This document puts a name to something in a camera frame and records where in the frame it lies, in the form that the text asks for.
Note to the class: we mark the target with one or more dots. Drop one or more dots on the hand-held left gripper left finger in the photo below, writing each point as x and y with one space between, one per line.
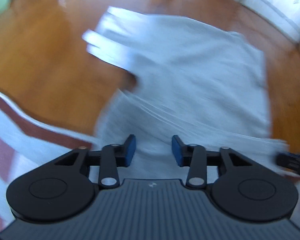
131 152

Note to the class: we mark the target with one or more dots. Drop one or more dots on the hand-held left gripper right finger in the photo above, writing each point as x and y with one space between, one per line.
177 153

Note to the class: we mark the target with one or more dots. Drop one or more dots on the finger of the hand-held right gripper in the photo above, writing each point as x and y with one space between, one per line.
293 160

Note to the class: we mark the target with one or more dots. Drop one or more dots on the grey garment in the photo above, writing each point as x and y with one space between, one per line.
190 80

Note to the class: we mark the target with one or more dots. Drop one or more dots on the red white checked blanket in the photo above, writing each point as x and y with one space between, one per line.
5 130

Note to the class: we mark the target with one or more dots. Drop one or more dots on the white cabinet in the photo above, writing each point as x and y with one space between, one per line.
277 0

